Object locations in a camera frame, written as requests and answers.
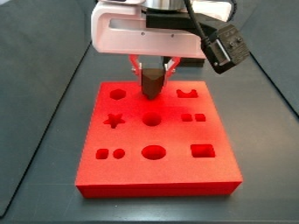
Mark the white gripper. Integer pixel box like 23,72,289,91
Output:
91,0,206,83

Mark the brown three-prong peg object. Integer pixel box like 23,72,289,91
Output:
142,68,165,100

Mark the red foam shape-sorting block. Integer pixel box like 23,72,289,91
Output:
75,81,243,198

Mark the black camera cable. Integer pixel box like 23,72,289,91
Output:
183,0,239,47

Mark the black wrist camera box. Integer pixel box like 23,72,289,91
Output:
202,24,250,74

